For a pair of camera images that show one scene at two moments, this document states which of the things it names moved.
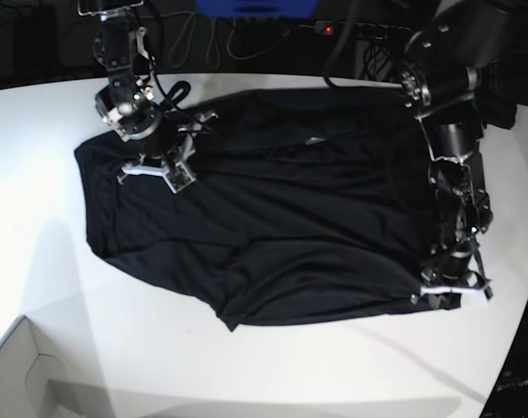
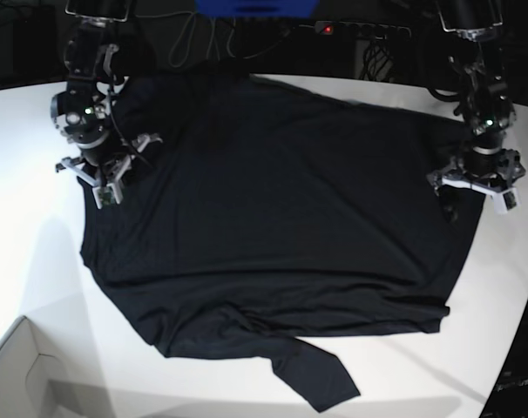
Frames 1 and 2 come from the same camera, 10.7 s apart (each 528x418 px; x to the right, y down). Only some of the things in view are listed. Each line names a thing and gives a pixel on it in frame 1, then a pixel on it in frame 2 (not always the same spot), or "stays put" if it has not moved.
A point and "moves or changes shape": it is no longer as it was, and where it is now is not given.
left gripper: [169, 149] to [111, 171]
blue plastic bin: [257, 9] stays put
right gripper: [459, 273] to [497, 171]
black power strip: [358, 30] stays put
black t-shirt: [304, 205] moves or changes shape
